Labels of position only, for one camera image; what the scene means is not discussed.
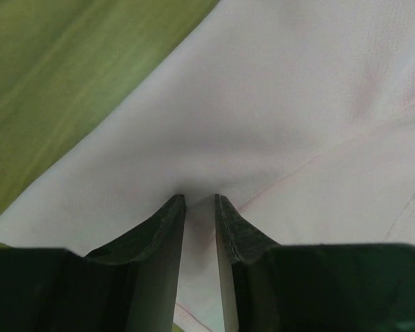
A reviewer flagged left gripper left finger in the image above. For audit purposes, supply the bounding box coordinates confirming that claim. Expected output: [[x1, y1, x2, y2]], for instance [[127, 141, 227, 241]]
[[0, 195, 186, 331]]

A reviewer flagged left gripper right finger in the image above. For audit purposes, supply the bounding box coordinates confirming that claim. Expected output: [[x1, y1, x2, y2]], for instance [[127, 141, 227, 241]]
[[214, 195, 415, 331]]

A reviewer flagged light pink t-shirt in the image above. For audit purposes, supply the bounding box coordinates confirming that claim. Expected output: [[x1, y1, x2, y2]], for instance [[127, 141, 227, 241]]
[[0, 1, 415, 331]]

